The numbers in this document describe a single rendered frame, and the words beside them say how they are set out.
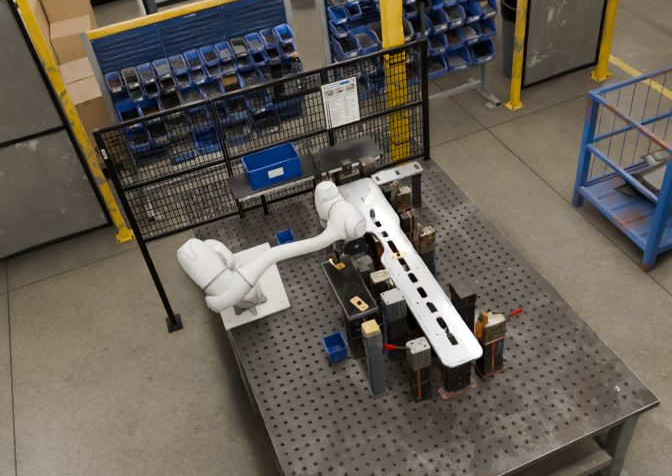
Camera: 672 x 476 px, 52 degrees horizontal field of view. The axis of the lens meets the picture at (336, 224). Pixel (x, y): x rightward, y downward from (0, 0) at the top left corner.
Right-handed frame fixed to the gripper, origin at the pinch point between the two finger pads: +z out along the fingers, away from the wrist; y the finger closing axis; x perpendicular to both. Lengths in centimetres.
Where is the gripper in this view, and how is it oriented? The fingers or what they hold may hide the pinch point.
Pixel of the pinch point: (335, 256)
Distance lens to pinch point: 310.6
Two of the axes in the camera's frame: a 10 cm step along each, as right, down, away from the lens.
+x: -5.5, -5.0, 6.7
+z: 1.1, 7.5, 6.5
